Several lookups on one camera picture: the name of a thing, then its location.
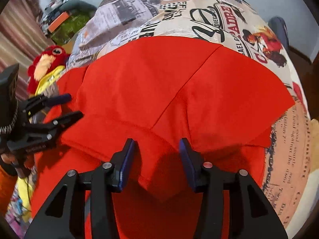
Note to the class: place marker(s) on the pile of assorted clutter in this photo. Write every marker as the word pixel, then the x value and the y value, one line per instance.
pixel 53 3

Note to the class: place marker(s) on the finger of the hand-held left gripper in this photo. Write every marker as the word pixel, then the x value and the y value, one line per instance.
pixel 67 119
pixel 58 99

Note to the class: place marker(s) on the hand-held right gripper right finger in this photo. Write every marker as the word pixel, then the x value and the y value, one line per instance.
pixel 188 164

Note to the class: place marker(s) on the red plush toy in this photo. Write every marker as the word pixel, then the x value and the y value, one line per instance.
pixel 37 64

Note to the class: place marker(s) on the red zip jacket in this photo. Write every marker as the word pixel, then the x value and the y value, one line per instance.
pixel 162 92

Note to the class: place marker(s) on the striped pink curtain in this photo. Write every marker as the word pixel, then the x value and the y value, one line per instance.
pixel 15 37

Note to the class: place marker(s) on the newspaper print bed cover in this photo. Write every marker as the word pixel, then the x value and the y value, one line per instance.
pixel 174 10

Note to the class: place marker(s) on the grey checked cloth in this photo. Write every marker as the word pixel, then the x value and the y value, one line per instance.
pixel 83 44

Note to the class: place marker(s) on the grey backpack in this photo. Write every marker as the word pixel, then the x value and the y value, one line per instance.
pixel 280 29

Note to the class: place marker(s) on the person's left hand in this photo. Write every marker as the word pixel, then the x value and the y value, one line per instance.
pixel 5 159

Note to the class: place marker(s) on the dark grey pillow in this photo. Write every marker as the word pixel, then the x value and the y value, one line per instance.
pixel 79 5

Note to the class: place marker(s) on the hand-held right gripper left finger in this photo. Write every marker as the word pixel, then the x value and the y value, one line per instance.
pixel 125 164

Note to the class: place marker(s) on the green patterned bag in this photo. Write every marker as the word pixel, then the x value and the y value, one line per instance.
pixel 69 27

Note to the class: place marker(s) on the orange box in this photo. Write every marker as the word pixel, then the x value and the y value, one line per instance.
pixel 58 21

